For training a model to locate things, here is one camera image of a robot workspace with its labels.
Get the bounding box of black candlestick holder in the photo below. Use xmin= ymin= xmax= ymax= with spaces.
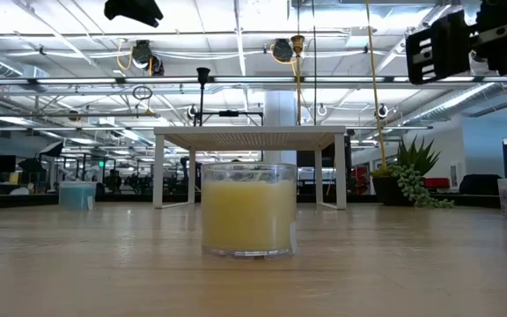
xmin=195 ymin=66 xmax=212 ymax=128

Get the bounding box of white building column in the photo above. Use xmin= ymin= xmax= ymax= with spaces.
xmin=263 ymin=89 xmax=299 ymax=166

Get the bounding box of potted succulent plant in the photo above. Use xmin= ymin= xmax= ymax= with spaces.
xmin=369 ymin=135 xmax=456 ymax=210

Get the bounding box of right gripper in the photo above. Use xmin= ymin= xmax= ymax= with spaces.
xmin=405 ymin=0 xmax=507 ymax=150

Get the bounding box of black ceiling cord reel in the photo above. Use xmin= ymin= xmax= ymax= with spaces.
xmin=271 ymin=38 xmax=295 ymax=64
xmin=129 ymin=39 xmax=165 ymax=77

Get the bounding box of blue candle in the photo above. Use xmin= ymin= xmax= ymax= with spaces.
xmin=57 ymin=180 xmax=99 ymax=211

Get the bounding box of black aluminium table frame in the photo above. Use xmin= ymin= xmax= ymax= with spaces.
xmin=0 ymin=192 xmax=503 ymax=211

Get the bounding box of white perforated metal shelf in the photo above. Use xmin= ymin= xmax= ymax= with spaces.
xmin=152 ymin=125 xmax=349 ymax=210

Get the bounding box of yellow candle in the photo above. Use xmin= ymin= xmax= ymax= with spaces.
xmin=200 ymin=161 xmax=298 ymax=261

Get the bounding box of yellow extension cable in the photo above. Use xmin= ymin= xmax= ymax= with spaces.
xmin=364 ymin=0 xmax=388 ymax=171

